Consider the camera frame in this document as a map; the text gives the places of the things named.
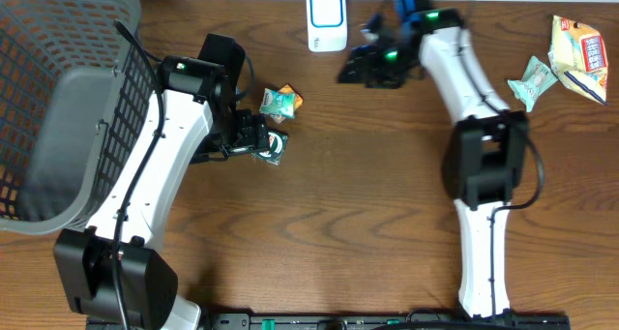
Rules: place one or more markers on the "small teal packet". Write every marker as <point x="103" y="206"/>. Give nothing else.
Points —
<point x="275" y="103"/>

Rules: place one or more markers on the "white barcode scanner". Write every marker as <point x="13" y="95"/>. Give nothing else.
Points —
<point x="327" y="25"/>

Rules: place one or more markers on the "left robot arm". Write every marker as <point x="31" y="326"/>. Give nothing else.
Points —
<point x="112" y="270"/>

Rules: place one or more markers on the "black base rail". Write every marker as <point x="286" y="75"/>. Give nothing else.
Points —
<point x="323" y="322"/>

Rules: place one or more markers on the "small orange box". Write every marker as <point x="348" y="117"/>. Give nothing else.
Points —
<point x="298" y="101"/>

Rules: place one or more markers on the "teal wet wipes pack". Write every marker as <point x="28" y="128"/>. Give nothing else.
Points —
<point x="537" y="78"/>

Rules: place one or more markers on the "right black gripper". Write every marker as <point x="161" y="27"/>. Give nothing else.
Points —
<point x="365" y="67"/>

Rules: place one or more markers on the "grey plastic shopping basket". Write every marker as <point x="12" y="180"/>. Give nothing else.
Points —
<point x="74" y="97"/>

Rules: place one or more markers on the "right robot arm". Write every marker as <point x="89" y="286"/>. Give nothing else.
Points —
<point x="484" y="158"/>

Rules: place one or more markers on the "yellow snack bag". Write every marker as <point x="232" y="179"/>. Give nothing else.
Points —
<point x="577" y="56"/>

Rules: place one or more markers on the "dark green round-logo packet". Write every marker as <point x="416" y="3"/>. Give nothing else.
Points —
<point x="277" y="145"/>

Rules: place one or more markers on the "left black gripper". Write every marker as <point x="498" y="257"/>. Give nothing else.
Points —
<point x="258" y="137"/>

